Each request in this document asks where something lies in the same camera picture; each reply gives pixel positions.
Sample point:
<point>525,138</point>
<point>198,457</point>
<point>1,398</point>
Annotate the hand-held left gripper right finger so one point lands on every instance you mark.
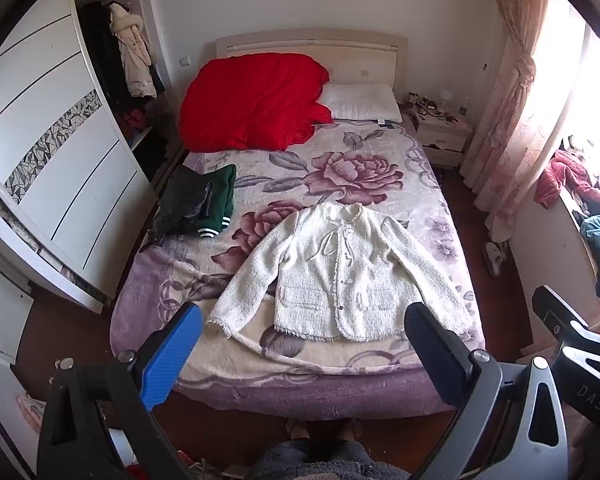
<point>430,355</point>

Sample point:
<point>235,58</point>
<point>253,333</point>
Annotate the white tweed jacket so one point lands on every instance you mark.
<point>340,270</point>

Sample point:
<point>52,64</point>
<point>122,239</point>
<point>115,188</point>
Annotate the beige hanging coat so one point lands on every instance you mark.
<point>132,55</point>

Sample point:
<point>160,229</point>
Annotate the green and black jacket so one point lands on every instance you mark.
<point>195,205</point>

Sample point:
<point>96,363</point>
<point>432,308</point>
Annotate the red garment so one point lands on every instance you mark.
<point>134,120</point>

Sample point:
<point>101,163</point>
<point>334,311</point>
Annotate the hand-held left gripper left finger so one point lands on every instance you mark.
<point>172,355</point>

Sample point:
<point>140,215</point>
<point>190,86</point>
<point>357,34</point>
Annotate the floral plush blanket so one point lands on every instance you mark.
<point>330,170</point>

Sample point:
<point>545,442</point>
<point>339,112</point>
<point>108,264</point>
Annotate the pink floral curtain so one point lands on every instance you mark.
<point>510,105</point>

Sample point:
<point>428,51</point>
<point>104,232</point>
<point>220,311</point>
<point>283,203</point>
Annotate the pink garment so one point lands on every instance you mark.
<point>570,177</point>

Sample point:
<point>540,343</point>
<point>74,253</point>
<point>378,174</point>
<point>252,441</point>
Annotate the white slipper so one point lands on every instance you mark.
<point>494,259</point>

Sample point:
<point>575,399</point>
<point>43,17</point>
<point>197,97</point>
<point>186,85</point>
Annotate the wall socket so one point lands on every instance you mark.
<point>184,61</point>

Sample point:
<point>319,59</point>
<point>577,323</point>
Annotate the white pillow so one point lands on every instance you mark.
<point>362,102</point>

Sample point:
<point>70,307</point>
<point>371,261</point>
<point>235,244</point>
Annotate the red quilt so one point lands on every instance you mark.
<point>250,102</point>

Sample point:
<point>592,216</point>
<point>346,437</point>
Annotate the cream bed headboard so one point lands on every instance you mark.
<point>330,52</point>

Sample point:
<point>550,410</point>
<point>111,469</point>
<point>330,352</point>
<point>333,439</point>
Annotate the white nightstand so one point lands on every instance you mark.
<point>440,135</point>

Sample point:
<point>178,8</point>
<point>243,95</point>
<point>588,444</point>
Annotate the dark hanging clothes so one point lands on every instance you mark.
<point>100,55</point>

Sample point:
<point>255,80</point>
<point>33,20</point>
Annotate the white sliding-door wardrobe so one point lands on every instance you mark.
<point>50,150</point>

